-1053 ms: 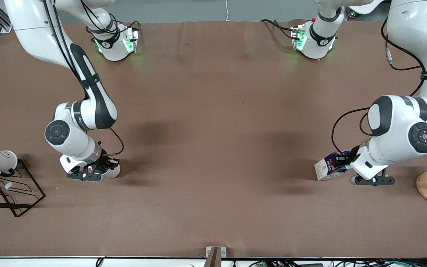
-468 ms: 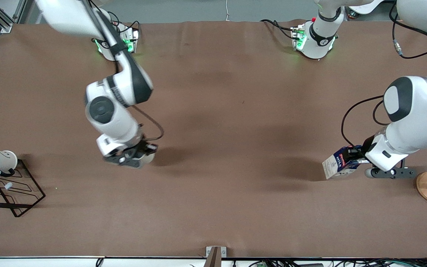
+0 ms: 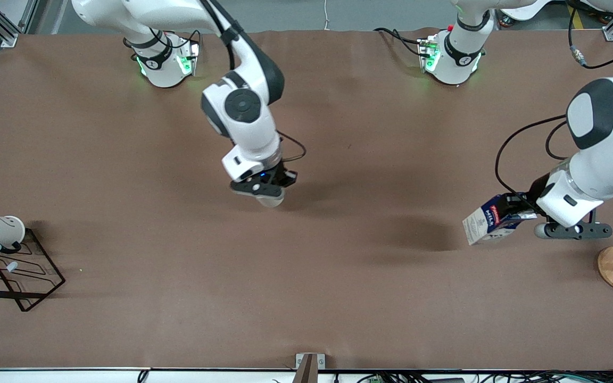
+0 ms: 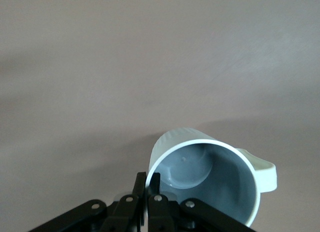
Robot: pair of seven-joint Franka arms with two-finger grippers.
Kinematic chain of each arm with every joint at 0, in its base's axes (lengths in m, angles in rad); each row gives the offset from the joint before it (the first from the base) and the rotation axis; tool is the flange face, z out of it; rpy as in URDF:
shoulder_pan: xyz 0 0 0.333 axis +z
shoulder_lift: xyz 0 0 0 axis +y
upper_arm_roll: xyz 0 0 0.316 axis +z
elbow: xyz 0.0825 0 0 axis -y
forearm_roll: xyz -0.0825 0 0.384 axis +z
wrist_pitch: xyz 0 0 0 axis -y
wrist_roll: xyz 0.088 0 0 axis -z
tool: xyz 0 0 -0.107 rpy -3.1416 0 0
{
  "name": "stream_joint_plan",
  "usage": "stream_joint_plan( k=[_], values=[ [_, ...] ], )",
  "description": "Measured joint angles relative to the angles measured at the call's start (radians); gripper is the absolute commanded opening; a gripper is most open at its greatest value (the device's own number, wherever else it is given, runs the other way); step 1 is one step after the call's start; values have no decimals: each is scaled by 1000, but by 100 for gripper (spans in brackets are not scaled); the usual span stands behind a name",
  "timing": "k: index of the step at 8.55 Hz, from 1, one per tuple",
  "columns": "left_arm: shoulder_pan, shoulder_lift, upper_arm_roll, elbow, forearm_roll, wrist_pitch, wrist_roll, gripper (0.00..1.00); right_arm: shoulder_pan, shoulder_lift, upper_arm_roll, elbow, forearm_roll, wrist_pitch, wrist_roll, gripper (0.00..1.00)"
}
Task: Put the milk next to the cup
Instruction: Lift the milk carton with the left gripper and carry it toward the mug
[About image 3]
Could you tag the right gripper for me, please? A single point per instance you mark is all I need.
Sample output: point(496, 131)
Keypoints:
point(280, 175)

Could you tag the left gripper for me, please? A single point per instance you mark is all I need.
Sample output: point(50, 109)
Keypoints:
point(537, 191)

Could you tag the metal mount bracket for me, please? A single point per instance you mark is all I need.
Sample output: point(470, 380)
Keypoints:
point(300, 359)

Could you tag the grey mount post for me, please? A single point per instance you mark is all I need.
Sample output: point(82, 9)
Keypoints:
point(306, 372)

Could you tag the brown table cover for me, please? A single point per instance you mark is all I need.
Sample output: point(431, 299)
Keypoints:
point(306, 298)

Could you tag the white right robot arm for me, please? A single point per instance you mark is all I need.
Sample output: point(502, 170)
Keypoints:
point(248, 122)

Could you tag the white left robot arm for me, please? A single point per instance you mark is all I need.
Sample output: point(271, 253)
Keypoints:
point(612, 159)

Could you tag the blue white milk carton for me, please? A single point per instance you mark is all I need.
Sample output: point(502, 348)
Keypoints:
point(485, 226)

